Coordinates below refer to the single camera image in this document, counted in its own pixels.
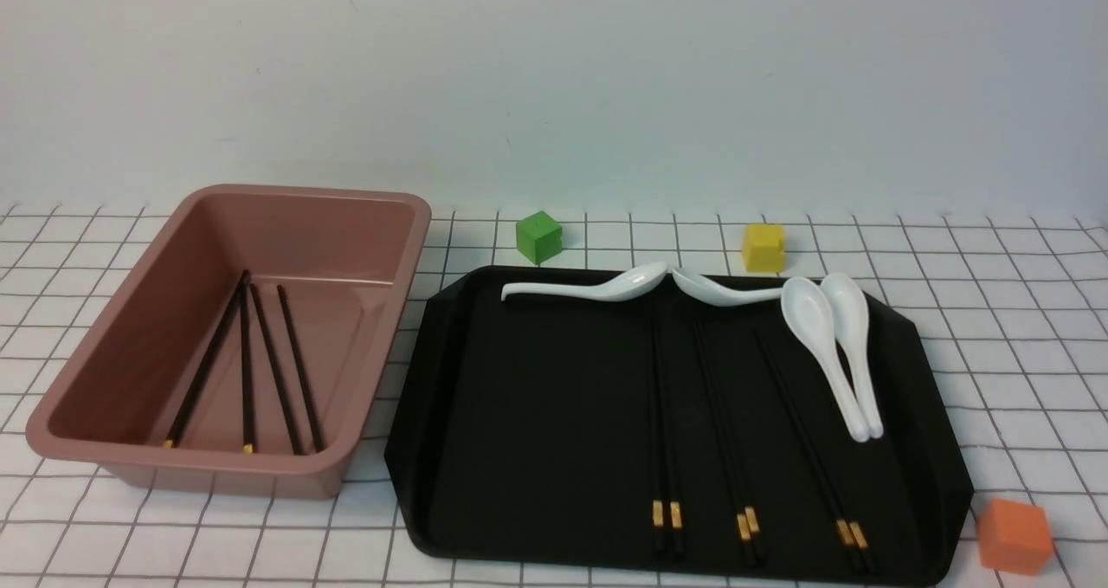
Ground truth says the black chopstick tray pair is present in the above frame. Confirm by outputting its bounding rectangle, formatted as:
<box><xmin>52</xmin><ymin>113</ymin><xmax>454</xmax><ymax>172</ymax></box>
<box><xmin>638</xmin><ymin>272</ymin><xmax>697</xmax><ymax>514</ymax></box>
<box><xmin>753</xmin><ymin>329</ymin><xmax>869</xmax><ymax>575</ymax></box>
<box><xmin>652</xmin><ymin>314</ymin><xmax>687</xmax><ymax>560</ymax></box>
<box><xmin>693</xmin><ymin>320</ymin><xmax>759</xmax><ymax>568</ymax></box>
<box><xmin>645</xmin><ymin>312</ymin><xmax>667</xmax><ymax>559</ymax></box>
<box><xmin>701</xmin><ymin>321</ymin><xmax>765</xmax><ymax>568</ymax></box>
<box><xmin>758</xmin><ymin>328</ymin><xmax>878</xmax><ymax>570</ymax></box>

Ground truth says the green cube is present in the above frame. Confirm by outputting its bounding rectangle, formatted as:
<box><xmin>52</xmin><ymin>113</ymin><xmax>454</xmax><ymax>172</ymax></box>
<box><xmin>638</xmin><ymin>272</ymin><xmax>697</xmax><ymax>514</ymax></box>
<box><xmin>515</xmin><ymin>210</ymin><xmax>564</xmax><ymax>265</ymax></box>

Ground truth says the white spoon far left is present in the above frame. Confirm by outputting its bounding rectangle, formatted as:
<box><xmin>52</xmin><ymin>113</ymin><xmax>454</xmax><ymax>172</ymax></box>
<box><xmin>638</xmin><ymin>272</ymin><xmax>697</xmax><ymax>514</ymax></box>
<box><xmin>501</xmin><ymin>262</ymin><xmax>669</xmax><ymax>301</ymax></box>

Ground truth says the white spoon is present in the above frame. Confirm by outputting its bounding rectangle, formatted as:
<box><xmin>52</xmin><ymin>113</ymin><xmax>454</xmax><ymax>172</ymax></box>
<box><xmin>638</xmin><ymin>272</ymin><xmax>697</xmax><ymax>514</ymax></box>
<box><xmin>820</xmin><ymin>274</ymin><xmax>884</xmax><ymax>439</ymax></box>
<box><xmin>501</xmin><ymin>262</ymin><xmax>669</xmax><ymax>301</ymax></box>
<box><xmin>781</xmin><ymin>276</ymin><xmax>870</xmax><ymax>443</ymax></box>
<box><xmin>670</xmin><ymin>266</ymin><xmax>783</xmax><ymax>307</ymax></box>

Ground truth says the black plastic tray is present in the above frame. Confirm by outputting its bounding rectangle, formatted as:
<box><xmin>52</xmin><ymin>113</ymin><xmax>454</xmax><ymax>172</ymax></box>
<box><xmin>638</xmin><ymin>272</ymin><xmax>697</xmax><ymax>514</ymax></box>
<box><xmin>384</xmin><ymin>266</ymin><xmax>975</xmax><ymax>585</ymax></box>

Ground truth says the yellow cube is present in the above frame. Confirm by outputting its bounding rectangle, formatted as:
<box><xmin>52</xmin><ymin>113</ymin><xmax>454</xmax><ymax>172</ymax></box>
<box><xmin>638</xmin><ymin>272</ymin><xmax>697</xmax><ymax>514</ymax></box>
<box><xmin>741</xmin><ymin>223</ymin><xmax>786</xmax><ymax>274</ymax></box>

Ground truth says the black chopstick in bin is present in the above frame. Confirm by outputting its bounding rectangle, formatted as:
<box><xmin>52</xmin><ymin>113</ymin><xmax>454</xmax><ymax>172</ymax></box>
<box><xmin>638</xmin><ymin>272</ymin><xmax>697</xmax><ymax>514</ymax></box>
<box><xmin>162</xmin><ymin>271</ymin><xmax>250</xmax><ymax>448</ymax></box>
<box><xmin>247</xmin><ymin>281</ymin><xmax>304</xmax><ymax>456</ymax></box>
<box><xmin>276</xmin><ymin>283</ymin><xmax>325</xmax><ymax>453</ymax></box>
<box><xmin>238</xmin><ymin>281</ymin><xmax>256</xmax><ymax>454</ymax></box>

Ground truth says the white spoon far right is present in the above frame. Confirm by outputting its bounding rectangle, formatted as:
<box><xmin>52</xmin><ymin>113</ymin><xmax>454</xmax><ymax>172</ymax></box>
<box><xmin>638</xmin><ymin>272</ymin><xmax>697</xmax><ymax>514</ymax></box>
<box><xmin>820</xmin><ymin>274</ymin><xmax>884</xmax><ymax>439</ymax></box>

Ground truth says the pink plastic bin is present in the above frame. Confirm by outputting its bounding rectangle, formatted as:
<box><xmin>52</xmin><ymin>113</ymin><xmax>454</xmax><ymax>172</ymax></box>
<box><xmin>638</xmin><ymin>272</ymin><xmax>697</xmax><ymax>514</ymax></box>
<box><xmin>25</xmin><ymin>184</ymin><xmax>432</xmax><ymax>501</ymax></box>

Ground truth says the black chopstick in bin leftmost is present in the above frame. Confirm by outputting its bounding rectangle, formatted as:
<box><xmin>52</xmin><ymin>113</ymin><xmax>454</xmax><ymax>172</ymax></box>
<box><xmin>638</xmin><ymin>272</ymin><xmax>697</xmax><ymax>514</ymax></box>
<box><xmin>162</xmin><ymin>271</ymin><xmax>250</xmax><ymax>448</ymax></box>

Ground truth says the orange cube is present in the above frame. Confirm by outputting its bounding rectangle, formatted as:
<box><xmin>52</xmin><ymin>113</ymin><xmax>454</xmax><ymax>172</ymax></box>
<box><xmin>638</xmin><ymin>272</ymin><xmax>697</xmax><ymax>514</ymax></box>
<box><xmin>976</xmin><ymin>498</ymin><xmax>1053</xmax><ymax>576</ymax></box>

